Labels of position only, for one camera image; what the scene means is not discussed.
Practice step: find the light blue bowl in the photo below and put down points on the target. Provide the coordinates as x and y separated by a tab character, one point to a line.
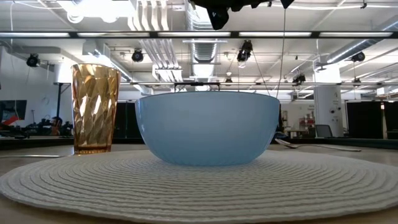
208	130

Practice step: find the silver metal spoon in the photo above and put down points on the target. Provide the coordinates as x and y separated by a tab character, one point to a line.
286	143

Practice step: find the black ceiling spotlight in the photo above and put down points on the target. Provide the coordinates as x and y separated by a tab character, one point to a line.
245	51
32	60
298	79
358	57
137	56

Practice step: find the white building column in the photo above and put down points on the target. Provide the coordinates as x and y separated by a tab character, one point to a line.
328	105

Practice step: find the grey office chair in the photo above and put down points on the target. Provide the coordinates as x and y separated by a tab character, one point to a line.
323	131

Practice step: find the black partition panel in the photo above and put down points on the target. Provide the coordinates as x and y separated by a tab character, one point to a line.
365	119
126	119
391	121

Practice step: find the amber faceted plastic cup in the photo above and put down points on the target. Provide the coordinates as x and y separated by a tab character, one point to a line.
93	109

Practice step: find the white round woven placemat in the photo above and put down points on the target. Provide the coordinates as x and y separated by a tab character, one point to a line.
199	193

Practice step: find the black support post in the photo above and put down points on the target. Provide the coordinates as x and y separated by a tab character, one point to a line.
58	105

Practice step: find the dark wall screen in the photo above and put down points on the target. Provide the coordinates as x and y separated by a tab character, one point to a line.
12	109

